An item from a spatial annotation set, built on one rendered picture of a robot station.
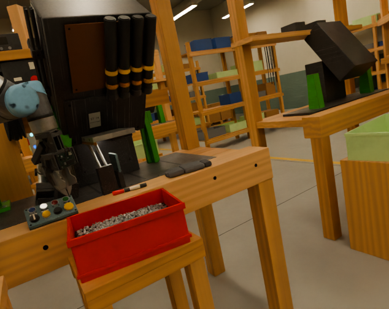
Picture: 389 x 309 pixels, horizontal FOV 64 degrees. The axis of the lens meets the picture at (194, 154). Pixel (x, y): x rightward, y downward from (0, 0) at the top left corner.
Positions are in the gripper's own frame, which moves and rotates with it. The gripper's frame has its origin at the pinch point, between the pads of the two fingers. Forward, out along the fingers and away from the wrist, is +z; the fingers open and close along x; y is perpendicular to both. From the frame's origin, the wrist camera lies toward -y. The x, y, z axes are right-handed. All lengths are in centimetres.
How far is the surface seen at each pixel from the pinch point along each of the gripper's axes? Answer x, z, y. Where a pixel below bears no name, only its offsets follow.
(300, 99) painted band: 1050, 142, -243
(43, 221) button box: -8.7, 6.2, -3.2
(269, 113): 643, 99, -195
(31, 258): -15.1, 15.4, -5.2
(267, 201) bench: 73, 39, 33
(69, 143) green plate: 17.9, -12.6, -17.6
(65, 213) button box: -2.2, 6.5, -0.6
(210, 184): 48, 19, 22
